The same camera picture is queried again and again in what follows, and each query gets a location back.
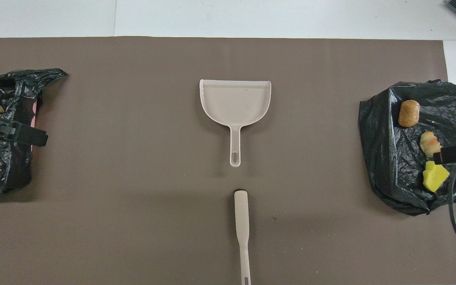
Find brown bread roll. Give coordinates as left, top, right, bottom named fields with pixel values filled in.
left=398, top=100, right=420, bottom=128

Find striped croissant toy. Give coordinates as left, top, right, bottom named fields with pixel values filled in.
left=420, top=131, right=443, bottom=158

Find brown table mat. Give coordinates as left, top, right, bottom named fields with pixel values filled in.
left=0, top=37, right=456, bottom=285

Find beige hand brush black bristles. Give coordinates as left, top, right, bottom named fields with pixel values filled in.
left=234, top=189, right=252, bottom=285

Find beige plastic dustpan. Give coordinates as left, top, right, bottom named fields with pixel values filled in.
left=199, top=79, right=272, bottom=168

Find black bag lined pink bin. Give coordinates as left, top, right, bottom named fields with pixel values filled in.
left=0, top=68, right=67, bottom=196

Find plain yellow sponge piece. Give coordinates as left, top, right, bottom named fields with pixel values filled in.
left=423, top=161, right=450, bottom=193

